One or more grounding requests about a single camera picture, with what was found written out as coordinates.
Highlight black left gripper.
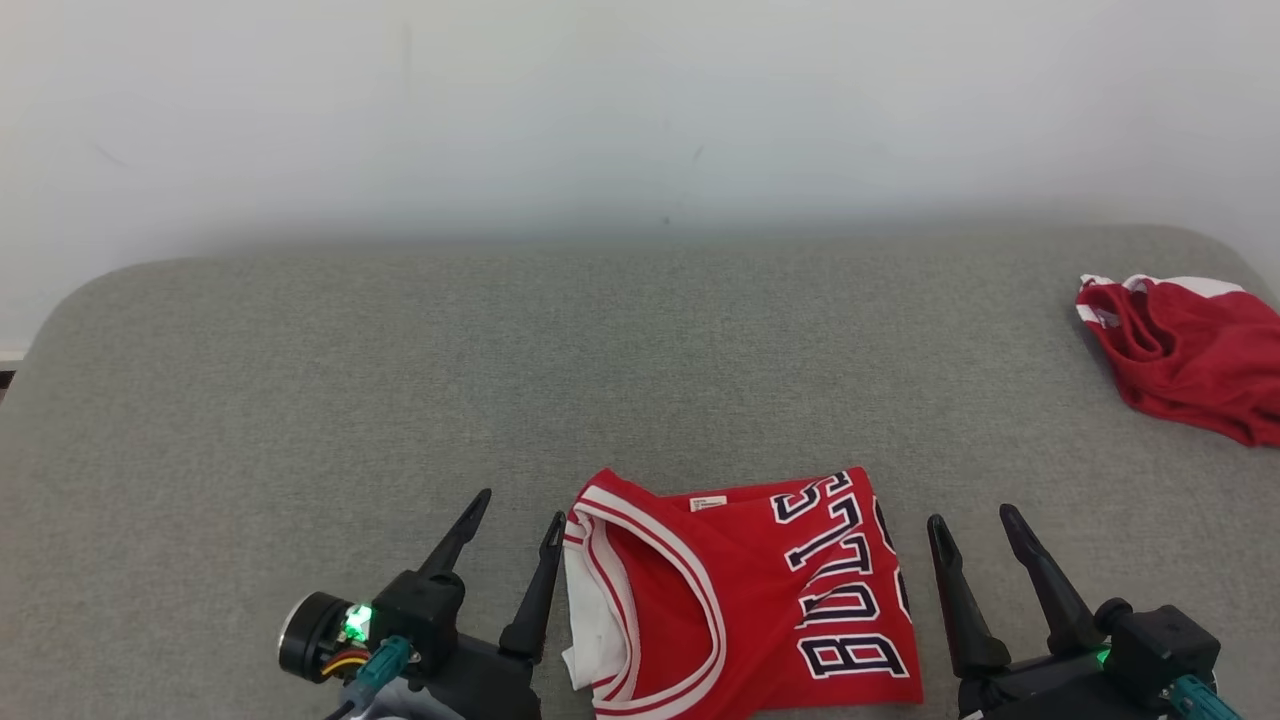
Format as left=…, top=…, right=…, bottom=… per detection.
left=419, top=488, right=567, bottom=720

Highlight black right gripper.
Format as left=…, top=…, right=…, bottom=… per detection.
left=926, top=502, right=1162, bottom=720

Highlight red shorts with white stripe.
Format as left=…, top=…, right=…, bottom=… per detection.
left=1075, top=273, right=1280, bottom=448

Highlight red Bulls basketball jersey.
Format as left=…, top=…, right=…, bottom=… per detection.
left=560, top=466, right=926, bottom=720

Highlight black cable with teal plug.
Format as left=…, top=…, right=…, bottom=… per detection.
left=320, top=634, right=417, bottom=720
left=1165, top=675, right=1247, bottom=720

